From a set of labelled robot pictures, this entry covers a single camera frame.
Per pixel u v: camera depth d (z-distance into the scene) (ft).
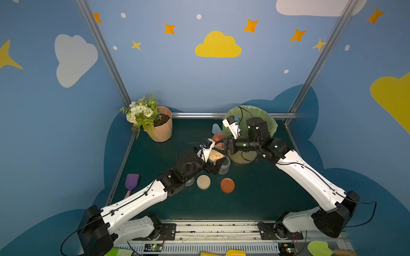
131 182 2.89
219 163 2.03
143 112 2.77
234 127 2.00
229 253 2.27
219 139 2.02
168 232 2.45
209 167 2.07
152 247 2.31
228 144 1.92
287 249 2.34
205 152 1.95
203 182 2.96
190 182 2.87
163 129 3.18
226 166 2.93
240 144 1.95
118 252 2.22
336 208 1.31
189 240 2.38
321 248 2.31
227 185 2.92
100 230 1.25
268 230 2.45
